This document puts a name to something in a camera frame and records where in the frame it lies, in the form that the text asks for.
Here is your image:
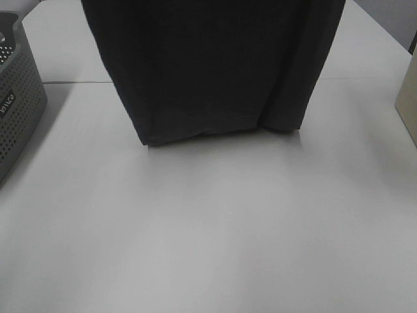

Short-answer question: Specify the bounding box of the dark grey towel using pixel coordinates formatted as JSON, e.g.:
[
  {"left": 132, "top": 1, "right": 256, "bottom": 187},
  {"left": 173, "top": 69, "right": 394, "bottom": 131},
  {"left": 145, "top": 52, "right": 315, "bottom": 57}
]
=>
[{"left": 82, "top": 1, "right": 345, "bottom": 146}]

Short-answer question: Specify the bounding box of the grey perforated laundry basket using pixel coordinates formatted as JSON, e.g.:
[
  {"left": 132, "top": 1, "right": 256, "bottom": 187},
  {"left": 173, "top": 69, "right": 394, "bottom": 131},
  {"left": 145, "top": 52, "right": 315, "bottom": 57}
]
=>
[{"left": 1, "top": 11, "right": 48, "bottom": 181}]

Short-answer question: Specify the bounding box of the beige box at right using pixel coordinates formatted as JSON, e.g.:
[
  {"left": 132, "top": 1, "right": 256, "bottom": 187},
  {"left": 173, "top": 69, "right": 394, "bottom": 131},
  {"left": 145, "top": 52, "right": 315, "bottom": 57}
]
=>
[{"left": 395, "top": 49, "right": 417, "bottom": 145}]

